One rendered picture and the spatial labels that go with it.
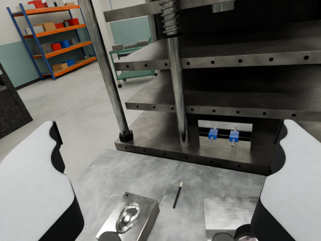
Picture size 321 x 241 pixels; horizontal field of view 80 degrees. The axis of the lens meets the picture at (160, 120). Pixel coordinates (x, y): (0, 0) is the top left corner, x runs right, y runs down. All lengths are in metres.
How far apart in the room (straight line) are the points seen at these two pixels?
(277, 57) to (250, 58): 0.10
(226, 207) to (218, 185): 0.21
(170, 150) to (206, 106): 0.34
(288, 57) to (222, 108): 0.34
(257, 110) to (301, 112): 0.17
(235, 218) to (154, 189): 0.39
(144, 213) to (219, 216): 0.27
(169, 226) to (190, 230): 0.08
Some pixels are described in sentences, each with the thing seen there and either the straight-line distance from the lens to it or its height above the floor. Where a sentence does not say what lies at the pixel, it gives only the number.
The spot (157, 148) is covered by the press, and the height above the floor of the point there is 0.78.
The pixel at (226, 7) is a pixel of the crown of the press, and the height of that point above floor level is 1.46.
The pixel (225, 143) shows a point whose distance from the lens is 1.12.
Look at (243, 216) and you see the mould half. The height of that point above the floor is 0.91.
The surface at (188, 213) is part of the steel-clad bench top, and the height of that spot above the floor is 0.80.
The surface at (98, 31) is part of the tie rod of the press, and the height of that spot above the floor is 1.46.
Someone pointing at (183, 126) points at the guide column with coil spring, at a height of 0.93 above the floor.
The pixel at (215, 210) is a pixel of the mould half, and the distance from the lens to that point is 0.73.
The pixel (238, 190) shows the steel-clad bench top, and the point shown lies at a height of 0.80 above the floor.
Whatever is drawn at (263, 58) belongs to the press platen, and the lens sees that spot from 0.92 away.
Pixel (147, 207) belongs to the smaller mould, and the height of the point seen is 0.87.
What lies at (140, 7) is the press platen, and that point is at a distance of 1.05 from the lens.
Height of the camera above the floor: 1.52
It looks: 30 degrees down
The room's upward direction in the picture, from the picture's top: 11 degrees counter-clockwise
